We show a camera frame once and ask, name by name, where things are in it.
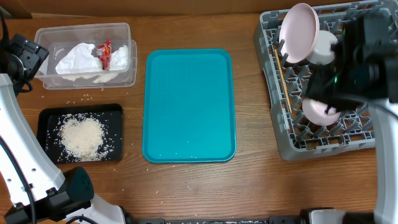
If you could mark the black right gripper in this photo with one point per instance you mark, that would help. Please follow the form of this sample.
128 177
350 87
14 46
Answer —
319 77

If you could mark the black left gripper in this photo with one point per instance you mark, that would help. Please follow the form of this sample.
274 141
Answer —
32 55

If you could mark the grey-green bowl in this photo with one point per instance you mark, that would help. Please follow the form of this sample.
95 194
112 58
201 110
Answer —
322 53

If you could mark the white napkin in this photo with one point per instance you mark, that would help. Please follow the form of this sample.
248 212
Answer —
79 60
118 61

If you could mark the small pink bowl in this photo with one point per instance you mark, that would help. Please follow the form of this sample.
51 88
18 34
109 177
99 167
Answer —
317 112

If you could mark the red sauce packet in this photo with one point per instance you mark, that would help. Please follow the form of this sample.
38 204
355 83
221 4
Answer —
104 54

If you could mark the large white plate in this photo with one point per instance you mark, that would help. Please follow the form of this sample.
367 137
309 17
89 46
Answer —
299 31

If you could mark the pile of white rice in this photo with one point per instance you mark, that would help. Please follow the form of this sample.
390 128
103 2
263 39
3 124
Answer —
84 137

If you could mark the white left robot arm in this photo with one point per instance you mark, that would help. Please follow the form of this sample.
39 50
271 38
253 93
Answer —
38 189

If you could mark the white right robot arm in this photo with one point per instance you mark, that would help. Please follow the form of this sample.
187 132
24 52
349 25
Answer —
369 37

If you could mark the clear plastic waste bin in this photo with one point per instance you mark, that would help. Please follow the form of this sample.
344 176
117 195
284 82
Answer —
60 40

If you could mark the black food waste tray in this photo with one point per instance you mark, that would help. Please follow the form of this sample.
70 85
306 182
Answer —
51 115

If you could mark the white napkin in bin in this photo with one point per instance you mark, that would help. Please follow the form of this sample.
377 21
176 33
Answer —
118 61

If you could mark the teal serving tray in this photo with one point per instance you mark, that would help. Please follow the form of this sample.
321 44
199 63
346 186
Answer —
189 113

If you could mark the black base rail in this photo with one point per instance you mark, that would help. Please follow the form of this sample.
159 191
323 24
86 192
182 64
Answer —
268 220

